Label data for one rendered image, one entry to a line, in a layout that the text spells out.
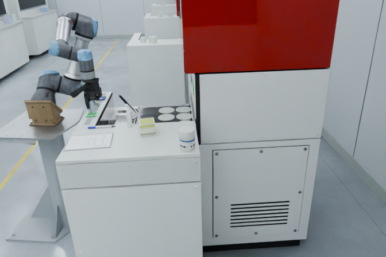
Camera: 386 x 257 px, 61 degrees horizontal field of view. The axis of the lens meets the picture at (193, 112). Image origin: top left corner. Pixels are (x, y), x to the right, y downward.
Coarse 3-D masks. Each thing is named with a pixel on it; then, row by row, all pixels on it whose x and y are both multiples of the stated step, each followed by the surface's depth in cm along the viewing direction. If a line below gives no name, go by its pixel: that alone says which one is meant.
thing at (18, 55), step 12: (0, 0) 620; (0, 12) 618; (0, 24) 575; (12, 24) 612; (0, 36) 573; (12, 36) 616; (0, 48) 571; (12, 48) 613; (24, 48) 662; (0, 60) 569; (12, 60) 611; (24, 60) 660; (0, 72) 567
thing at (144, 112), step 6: (144, 108) 208; (150, 108) 208; (156, 108) 207; (174, 108) 206; (138, 114) 199; (144, 114) 199; (150, 114) 199; (156, 114) 199; (162, 114) 199; (174, 114) 198; (156, 120) 190; (162, 120) 190; (168, 120) 190; (174, 120) 189; (180, 120) 189
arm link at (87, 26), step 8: (80, 16) 203; (88, 16) 208; (80, 24) 203; (88, 24) 205; (96, 24) 207; (80, 32) 205; (88, 32) 207; (96, 32) 209; (80, 40) 208; (88, 40) 210; (80, 48) 209; (72, 64) 212; (72, 72) 213; (64, 80) 213; (72, 80) 213; (80, 80) 218; (64, 88) 213; (72, 88) 215
